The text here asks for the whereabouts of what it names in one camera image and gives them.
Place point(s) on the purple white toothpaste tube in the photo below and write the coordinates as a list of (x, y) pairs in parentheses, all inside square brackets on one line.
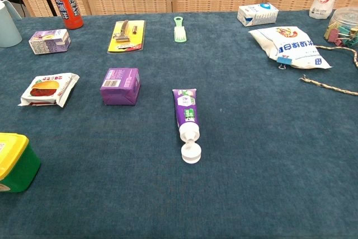
[(187, 110)]

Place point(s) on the purple box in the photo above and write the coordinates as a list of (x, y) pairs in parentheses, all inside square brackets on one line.
[(118, 88)]

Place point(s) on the green plastic brush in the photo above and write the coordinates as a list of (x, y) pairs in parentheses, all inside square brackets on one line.
[(179, 36)]

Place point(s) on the razor on yellow card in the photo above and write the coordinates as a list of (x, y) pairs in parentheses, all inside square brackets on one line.
[(126, 39)]

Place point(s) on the blue binder clip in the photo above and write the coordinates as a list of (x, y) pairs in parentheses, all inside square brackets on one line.
[(284, 60)]

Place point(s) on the white blue milk carton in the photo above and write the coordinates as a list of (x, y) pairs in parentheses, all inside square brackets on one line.
[(257, 15)]

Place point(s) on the white powder bag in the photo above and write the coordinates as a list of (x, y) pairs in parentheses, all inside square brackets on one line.
[(293, 46)]

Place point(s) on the burger snack packet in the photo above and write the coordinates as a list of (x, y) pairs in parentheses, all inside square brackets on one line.
[(44, 89)]

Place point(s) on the small purple white carton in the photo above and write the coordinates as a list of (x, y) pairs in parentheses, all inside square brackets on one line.
[(49, 41)]

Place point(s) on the orange soda can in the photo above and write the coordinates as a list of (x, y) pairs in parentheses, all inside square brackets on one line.
[(67, 6)]

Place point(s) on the yellow lidded green container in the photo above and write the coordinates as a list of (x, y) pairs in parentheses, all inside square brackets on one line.
[(19, 166)]

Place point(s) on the clear jar of binder clips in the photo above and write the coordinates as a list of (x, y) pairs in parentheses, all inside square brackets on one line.
[(344, 26)]

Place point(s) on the light blue plastic cup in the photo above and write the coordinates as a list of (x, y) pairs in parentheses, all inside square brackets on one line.
[(8, 29)]

